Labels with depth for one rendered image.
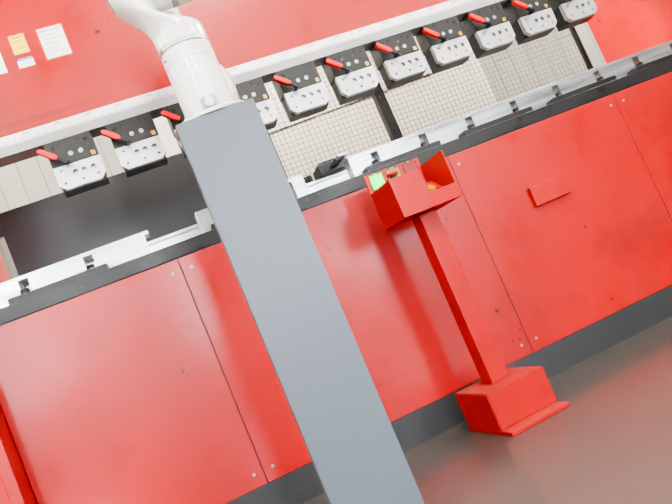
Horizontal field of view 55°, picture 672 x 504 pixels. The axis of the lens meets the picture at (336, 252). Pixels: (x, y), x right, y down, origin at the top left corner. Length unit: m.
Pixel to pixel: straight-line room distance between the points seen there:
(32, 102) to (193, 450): 1.21
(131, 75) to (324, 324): 1.26
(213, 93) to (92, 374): 0.94
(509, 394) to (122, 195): 1.69
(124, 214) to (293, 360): 1.51
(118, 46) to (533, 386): 1.70
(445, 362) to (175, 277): 0.90
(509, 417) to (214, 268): 0.97
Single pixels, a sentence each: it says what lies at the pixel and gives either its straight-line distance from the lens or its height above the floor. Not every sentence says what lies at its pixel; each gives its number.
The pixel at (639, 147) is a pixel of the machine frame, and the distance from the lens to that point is 2.69.
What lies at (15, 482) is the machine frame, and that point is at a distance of 1.99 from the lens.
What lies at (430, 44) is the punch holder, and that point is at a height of 1.26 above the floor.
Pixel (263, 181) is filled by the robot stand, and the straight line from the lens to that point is 1.42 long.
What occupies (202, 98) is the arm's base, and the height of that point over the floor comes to 1.05.
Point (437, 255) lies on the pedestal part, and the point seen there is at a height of 0.53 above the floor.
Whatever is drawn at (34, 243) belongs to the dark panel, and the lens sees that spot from 2.78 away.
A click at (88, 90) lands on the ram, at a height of 1.47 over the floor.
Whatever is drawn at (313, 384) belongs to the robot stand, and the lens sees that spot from 1.39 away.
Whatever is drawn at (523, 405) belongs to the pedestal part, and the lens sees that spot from 1.94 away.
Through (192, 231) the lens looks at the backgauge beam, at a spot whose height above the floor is 0.96.
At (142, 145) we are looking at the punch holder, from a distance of 2.25.
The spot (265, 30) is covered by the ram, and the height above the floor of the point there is 1.49.
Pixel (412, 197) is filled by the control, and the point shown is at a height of 0.71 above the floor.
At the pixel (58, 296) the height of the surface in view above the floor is 0.85.
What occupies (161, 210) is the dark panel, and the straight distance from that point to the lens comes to 2.74.
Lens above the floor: 0.52
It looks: 4 degrees up
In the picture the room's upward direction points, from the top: 23 degrees counter-clockwise
